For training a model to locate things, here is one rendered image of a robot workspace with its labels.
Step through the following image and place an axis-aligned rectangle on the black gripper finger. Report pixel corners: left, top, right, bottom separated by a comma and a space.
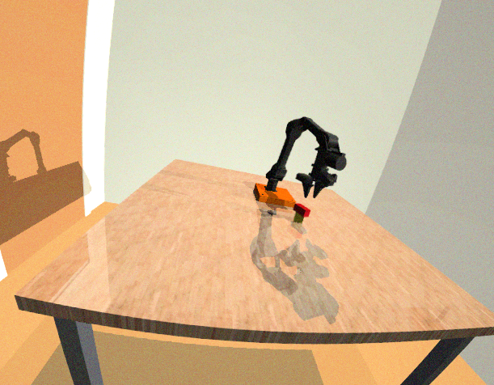
302, 182, 315, 198
313, 181, 326, 198

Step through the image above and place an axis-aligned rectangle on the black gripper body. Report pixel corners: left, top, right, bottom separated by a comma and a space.
295, 162, 329, 184

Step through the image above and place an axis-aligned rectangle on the yellow cube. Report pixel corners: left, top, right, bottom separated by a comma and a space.
293, 212, 304, 223

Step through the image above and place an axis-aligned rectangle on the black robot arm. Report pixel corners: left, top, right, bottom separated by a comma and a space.
264, 116, 347, 192

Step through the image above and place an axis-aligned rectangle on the red cube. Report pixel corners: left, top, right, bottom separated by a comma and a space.
293, 203, 305, 213
298, 207, 311, 218

